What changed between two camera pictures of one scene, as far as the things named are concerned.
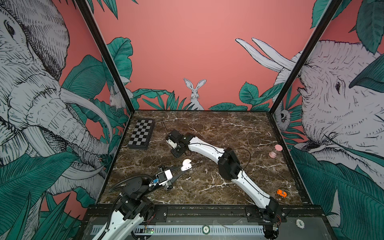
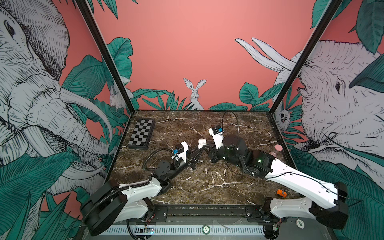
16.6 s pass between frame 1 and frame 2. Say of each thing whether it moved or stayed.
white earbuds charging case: moved
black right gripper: moved
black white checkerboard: stayed
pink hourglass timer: stayed
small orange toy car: stayed
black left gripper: moved
